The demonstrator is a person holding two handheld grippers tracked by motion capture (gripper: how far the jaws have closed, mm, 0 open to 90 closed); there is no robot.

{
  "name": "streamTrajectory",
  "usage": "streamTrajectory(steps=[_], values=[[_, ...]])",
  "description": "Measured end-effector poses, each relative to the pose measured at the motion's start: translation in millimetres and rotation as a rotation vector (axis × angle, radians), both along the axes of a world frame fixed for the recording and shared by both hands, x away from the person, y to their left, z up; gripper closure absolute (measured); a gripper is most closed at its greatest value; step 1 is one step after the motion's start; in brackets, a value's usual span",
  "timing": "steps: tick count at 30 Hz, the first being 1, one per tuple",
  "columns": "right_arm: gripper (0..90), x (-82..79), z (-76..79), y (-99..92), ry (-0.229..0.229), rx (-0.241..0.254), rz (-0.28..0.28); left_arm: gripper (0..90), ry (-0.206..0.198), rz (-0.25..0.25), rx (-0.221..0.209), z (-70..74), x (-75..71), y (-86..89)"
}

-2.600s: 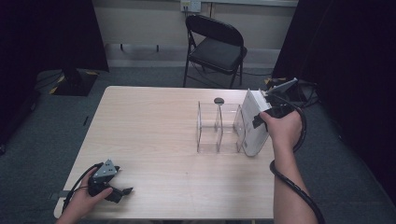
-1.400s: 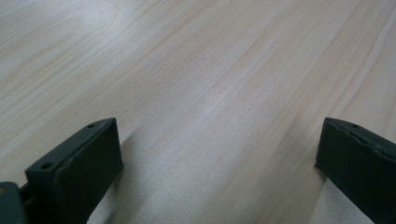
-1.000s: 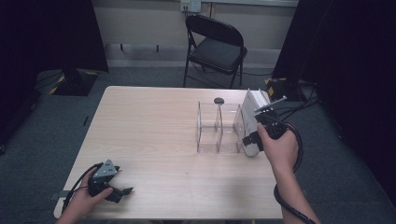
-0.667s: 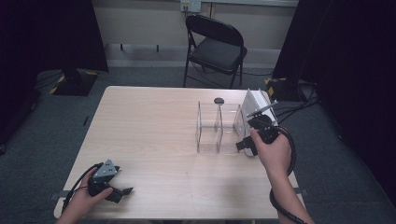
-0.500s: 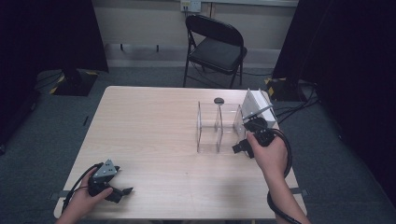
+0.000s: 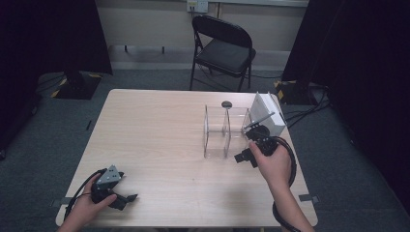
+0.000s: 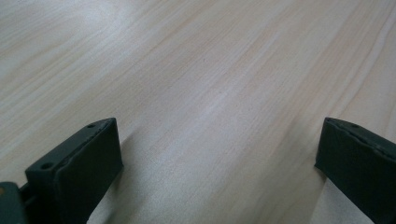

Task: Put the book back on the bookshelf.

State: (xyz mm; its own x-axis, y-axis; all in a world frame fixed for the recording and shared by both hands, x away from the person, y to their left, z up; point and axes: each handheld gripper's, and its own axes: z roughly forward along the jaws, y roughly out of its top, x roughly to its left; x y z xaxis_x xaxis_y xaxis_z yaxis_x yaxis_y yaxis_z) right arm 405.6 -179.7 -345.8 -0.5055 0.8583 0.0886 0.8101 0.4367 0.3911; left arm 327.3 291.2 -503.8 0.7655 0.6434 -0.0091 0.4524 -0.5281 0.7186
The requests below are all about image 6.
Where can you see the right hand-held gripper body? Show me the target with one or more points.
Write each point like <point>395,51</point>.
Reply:
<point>266,141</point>

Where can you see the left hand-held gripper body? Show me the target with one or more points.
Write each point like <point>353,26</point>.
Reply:
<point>108,180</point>

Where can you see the clear acrylic book rack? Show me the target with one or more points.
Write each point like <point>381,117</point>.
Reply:
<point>219,135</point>

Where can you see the white book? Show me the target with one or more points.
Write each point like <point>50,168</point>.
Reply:
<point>266,108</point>

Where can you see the person's right hand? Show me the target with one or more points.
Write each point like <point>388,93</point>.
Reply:
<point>275,170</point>

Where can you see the person's left hand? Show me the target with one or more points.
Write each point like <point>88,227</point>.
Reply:
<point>82,211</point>

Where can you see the grey tape piece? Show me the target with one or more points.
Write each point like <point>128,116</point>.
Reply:
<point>59,202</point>
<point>307,198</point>

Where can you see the black round table cap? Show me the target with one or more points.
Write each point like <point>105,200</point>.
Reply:
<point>226,104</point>

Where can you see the black stand base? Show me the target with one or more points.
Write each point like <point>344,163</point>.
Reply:
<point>77,85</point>
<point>293,92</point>

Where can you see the small black floor object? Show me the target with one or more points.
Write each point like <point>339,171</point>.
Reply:
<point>89,125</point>

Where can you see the black folding chair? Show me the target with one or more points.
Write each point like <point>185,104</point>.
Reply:
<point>225,54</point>

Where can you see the black curtain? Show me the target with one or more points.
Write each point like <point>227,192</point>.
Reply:
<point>48,38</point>
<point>364,64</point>

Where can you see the white wall outlet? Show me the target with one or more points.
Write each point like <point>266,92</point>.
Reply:
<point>197,5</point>

